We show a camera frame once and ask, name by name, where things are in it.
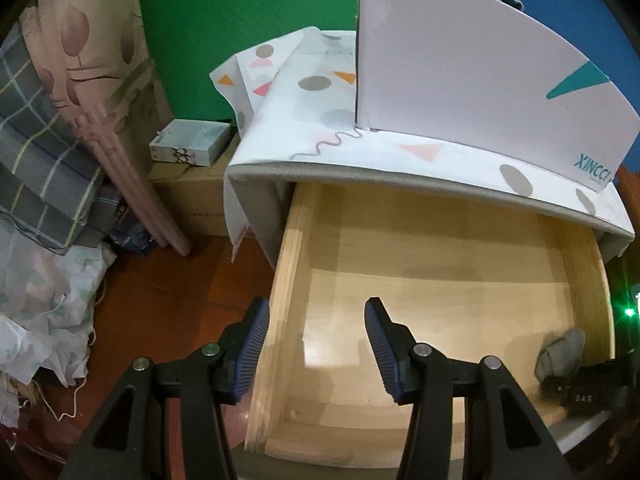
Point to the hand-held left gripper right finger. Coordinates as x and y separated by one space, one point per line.
385 355

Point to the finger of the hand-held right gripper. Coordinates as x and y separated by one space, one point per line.
557 390

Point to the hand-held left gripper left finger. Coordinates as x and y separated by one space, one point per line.
252 350

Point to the grey ribbed sock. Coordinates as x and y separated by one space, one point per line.
562 352

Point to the wooden drawer with grey front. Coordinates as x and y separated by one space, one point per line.
425 260

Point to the white shoe box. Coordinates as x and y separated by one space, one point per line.
475 70

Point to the blue printed packet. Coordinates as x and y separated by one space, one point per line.
132 237

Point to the brown cardboard box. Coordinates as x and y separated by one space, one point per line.
195 195

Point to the white leaf-print cloth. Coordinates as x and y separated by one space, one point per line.
50 285

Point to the small white carton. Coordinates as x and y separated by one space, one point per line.
195 137

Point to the white patterned cover cloth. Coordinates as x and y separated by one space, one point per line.
310 110

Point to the grey plaid blanket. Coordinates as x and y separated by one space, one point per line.
45 160

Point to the green foam mat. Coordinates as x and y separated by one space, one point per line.
250 10

